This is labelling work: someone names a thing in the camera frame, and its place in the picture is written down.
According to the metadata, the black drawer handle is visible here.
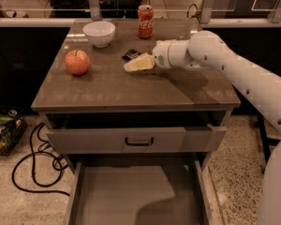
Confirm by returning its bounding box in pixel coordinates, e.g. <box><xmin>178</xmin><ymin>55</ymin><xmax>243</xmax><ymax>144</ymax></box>
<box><xmin>125</xmin><ymin>137</ymin><xmax>155</xmax><ymax>146</ymax></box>

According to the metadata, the black stand leg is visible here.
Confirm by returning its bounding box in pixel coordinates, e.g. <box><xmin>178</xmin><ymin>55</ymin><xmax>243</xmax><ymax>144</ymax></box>
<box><xmin>254</xmin><ymin>112</ymin><xmax>279</xmax><ymax>173</ymax></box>

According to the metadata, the black office chair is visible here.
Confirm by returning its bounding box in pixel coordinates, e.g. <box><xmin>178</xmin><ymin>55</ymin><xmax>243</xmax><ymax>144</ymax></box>
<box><xmin>50</xmin><ymin>0</ymin><xmax>84</xmax><ymax>18</ymax></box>

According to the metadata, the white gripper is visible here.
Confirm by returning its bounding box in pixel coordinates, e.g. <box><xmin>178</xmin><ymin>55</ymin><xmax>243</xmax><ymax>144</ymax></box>
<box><xmin>124</xmin><ymin>39</ymin><xmax>191</xmax><ymax>72</ymax></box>

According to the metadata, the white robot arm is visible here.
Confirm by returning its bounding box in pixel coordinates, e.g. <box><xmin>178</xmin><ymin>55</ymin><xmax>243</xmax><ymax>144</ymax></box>
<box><xmin>124</xmin><ymin>31</ymin><xmax>281</xmax><ymax>225</ymax></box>

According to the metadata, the red apple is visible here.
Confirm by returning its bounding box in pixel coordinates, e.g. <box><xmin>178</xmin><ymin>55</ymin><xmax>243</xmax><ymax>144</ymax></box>
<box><xmin>65</xmin><ymin>50</ymin><xmax>90</xmax><ymax>75</ymax></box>

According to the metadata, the grey drawer cabinet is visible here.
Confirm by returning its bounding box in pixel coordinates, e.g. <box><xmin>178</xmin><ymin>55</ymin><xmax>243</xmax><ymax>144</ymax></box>
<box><xmin>31</xmin><ymin>18</ymin><xmax>242</xmax><ymax>225</ymax></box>

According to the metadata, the grey open middle drawer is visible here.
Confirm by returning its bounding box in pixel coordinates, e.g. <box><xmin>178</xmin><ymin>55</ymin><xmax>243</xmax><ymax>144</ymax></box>
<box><xmin>65</xmin><ymin>159</ymin><xmax>215</xmax><ymax>225</ymax></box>

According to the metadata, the black wire basket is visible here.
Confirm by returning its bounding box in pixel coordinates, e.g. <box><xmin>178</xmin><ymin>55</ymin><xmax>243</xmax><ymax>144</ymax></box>
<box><xmin>0</xmin><ymin>110</ymin><xmax>27</xmax><ymax>156</ymax></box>

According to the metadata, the grey top drawer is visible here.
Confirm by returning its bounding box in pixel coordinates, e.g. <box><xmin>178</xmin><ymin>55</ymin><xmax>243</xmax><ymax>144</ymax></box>
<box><xmin>47</xmin><ymin>111</ymin><xmax>226</xmax><ymax>154</ymax></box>

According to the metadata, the white ceramic bowl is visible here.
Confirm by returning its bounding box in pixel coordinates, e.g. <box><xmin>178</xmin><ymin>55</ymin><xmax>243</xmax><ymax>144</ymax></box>
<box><xmin>82</xmin><ymin>21</ymin><xmax>115</xmax><ymax>48</ymax></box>

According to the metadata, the red coca-cola can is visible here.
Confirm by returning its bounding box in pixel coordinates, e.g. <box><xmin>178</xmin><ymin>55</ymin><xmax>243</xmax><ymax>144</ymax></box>
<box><xmin>138</xmin><ymin>5</ymin><xmax>154</xmax><ymax>38</ymax></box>

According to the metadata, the black rxbar chocolate bar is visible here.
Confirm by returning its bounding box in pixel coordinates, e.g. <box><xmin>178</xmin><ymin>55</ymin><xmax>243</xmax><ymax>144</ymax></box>
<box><xmin>123</xmin><ymin>49</ymin><xmax>141</xmax><ymax>61</ymax></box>

